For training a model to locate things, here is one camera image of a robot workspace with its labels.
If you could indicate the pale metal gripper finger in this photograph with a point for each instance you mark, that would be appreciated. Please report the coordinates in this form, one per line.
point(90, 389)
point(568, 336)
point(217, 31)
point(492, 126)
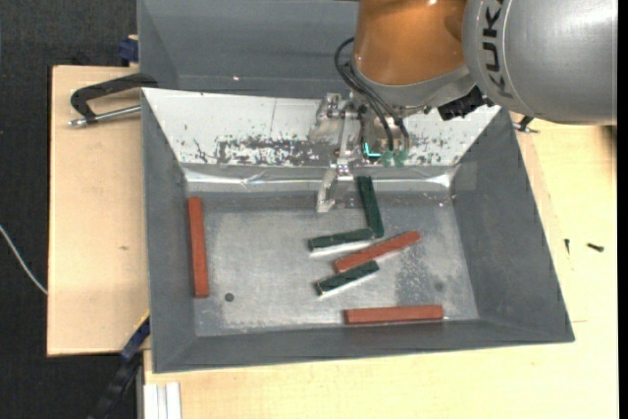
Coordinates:
point(327, 193)

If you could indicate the dark green flat block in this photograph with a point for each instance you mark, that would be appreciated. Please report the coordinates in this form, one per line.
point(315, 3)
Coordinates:
point(346, 278)
point(370, 206)
point(338, 240)

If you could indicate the red-brown flat block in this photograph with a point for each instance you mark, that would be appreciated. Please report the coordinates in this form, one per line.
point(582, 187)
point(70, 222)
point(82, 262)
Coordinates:
point(378, 251)
point(198, 245)
point(392, 314)

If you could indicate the grey metal bin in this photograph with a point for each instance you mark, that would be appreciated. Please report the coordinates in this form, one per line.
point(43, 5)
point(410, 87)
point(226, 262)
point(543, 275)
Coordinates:
point(275, 270)

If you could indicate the small black screw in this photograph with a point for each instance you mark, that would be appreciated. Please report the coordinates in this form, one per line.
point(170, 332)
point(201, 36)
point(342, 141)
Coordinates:
point(596, 247)

